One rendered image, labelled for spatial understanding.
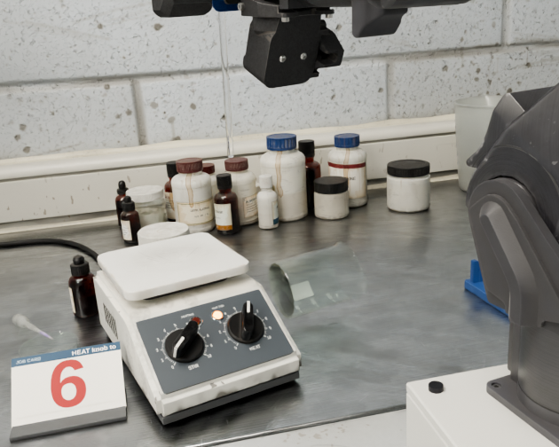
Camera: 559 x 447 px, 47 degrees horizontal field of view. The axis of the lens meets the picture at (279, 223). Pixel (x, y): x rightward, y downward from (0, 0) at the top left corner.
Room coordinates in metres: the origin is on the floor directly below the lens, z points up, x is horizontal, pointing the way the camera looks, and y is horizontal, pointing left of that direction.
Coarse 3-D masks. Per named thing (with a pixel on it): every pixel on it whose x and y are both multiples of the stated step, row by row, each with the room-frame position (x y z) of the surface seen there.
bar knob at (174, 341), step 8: (192, 320) 0.48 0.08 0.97; (184, 328) 0.47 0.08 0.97; (192, 328) 0.47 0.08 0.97; (168, 336) 0.48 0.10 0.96; (176, 336) 0.48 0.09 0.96; (184, 336) 0.46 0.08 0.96; (192, 336) 0.47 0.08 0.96; (200, 336) 0.48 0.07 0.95; (168, 344) 0.47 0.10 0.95; (176, 344) 0.46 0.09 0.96; (184, 344) 0.46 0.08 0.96; (192, 344) 0.47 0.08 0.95; (200, 344) 0.47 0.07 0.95; (168, 352) 0.46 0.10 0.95; (176, 352) 0.45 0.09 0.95; (184, 352) 0.46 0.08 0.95; (192, 352) 0.47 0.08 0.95; (200, 352) 0.47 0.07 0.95; (176, 360) 0.46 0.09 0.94; (184, 360) 0.46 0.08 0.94; (192, 360) 0.46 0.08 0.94
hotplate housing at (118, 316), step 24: (96, 288) 0.59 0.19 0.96; (192, 288) 0.54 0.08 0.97; (216, 288) 0.54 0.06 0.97; (240, 288) 0.54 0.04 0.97; (120, 312) 0.51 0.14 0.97; (144, 312) 0.50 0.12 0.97; (168, 312) 0.50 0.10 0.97; (120, 336) 0.52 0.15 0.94; (288, 336) 0.50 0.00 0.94; (144, 360) 0.46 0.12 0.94; (288, 360) 0.48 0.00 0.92; (144, 384) 0.46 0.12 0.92; (216, 384) 0.45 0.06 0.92; (240, 384) 0.46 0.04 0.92; (264, 384) 0.47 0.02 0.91; (168, 408) 0.43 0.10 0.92; (192, 408) 0.44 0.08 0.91
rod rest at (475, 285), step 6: (474, 264) 0.65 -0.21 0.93; (474, 270) 0.65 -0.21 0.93; (480, 270) 0.65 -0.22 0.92; (474, 276) 0.65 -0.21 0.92; (480, 276) 0.65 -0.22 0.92; (468, 282) 0.65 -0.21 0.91; (474, 282) 0.65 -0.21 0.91; (480, 282) 0.65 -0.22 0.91; (468, 288) 0.65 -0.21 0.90; (474, 288) 0.64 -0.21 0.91; (480, 288) 0.63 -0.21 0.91; (480, 294) 0.63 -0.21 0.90; (486, 300) 0.62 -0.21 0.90; (492, 306) 0.61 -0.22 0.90; (504, 312) 0.59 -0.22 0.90
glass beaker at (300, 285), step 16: (304, 256) 0.60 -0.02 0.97; (320, 256) 0.60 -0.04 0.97; (336, 256) 0.60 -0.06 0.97; (352, 256) 0.60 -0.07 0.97; (272, 272) 0.60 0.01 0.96; (288, 272) 0.58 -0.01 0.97; (304, 272) 0.58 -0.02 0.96; (320, 272) 0.58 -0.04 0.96; (336, 272) 0.59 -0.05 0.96; (352, 272) 0.59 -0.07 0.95; (272, 288) 0.60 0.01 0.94; (288, 288) 0.57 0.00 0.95; (304, 288) 0.57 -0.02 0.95; (320, 288) 0.58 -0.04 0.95; (336, 288) 0.58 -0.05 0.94; (352, 288) 0.59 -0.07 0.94; (272, 304) 0.61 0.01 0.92; (288, 304) 0.57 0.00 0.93; (304, 304) 0.57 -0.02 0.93; (320, 304) 0.58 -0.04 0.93
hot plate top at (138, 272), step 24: (168, 240) 0.63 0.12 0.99; (192, 240) 0.63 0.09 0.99; (216, 240) 0.62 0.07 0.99; (120, 264) 0.57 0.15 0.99; (144, 264) 0.57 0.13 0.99; (168, 264) 0.56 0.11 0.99; (192, 264) 0.56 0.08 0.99; (216, 264) 0.55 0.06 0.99; (240, 264) 0.55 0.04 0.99; (120, 288) 0.52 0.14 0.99; (144, 288) 0.51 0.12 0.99; (168, 288) 0.51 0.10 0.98
